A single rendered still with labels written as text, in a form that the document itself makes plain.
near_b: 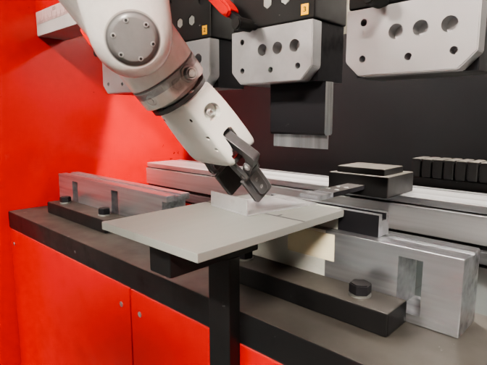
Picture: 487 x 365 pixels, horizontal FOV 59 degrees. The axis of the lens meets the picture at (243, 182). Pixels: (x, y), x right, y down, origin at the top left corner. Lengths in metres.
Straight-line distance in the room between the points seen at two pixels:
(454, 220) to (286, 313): 0.35
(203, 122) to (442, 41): 0.27
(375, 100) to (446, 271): 0.68
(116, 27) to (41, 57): 0.95
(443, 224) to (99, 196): 0.76
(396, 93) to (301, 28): 0.56
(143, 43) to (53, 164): 0.97
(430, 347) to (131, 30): 0.45
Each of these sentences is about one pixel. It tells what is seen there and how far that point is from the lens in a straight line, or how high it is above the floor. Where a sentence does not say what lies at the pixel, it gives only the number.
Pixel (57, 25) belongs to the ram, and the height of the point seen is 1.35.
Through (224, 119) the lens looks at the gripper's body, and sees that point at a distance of 0.51.
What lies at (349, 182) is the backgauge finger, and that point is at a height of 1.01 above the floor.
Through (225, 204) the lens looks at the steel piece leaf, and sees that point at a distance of 0.59.
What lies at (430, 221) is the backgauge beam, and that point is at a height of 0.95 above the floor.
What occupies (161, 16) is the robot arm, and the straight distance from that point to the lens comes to 0.41.
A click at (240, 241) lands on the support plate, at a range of 0.45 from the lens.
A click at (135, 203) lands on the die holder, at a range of 0.96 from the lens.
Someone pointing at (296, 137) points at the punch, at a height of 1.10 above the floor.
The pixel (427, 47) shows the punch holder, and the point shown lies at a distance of 0.52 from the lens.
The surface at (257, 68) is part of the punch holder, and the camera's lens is 0.65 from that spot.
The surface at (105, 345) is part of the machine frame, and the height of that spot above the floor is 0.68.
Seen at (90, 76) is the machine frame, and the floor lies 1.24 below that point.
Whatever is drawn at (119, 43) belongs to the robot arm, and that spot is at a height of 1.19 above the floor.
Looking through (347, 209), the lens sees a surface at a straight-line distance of 0.61.
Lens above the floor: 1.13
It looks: 9 degrees down
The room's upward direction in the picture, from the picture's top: straight up
